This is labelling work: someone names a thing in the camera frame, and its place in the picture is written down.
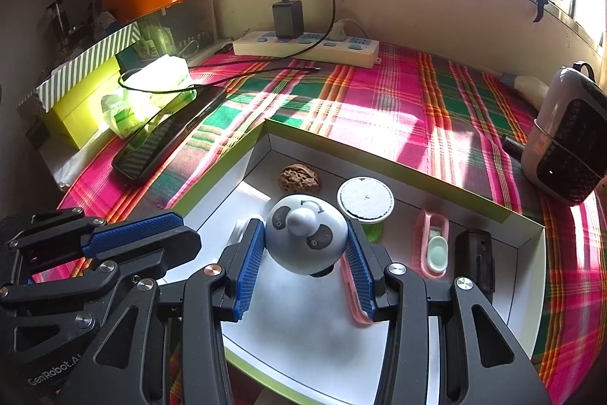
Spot brown walnut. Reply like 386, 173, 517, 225
278, 164, 323, 197

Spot green packet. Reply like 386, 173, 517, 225
137, 23, 172, 59

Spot small white black heater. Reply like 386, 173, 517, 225
522, 61, 607, 205

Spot black window handle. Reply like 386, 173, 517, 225
531, 0, 564, 22

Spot green jar with white lid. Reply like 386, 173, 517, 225
337, 176, 396, 244

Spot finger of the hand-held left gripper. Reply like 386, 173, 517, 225
7, 206, 187, 266
0, 225, 202, 315

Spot yellow-green box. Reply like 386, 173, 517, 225
47, 56, 125, 150

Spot black charging cable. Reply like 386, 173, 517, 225
118, 0, 337, 95

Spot cream squeeze bottle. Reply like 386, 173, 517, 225
500, 73, 551, 108

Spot white power strip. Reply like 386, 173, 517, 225
232, 30, 380, 69

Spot black smartphone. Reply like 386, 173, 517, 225
112, 85, 228, 183

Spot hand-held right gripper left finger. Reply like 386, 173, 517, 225
59, 217, 266, 405

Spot green tissue pack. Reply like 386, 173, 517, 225
101, 55, 197, 139

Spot white plug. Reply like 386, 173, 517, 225
332, 18, 366, 43

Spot pink green plaid tablecloth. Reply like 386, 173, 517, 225
33, 42, 607, 405

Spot dark brown rectangular object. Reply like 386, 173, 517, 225
454, 229, 496, 306

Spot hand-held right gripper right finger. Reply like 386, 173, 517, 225
345, 219, 553, 405

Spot white panda toy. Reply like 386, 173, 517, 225
264, 195, 348, 277

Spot glass tank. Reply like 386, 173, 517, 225
142, 0, 219, 55

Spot small black object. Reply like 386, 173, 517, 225
503, 136, 526, 158

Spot white cardboard box green sides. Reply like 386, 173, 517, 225
178, 118, 546, 405

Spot black charger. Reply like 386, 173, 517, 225
272, 0, 304, 38

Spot green striped white box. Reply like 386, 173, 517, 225
16, 22, 143, 112

